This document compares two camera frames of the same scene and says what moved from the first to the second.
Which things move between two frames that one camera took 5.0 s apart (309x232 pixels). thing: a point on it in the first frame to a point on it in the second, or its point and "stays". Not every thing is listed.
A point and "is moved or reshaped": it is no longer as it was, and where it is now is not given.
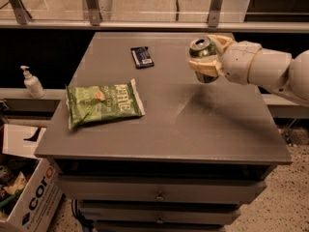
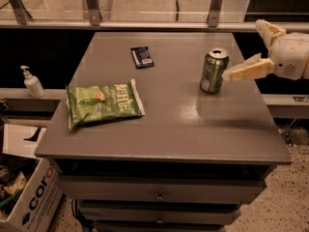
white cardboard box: x=40 y=204 stays
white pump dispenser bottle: x=33 y=83 stays
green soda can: x=203 y=46 is moved or reshaped
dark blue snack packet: x=142 y=57 stays
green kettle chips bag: x=103 y=102 stays
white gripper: x=238 y=62 to x=287 y=55
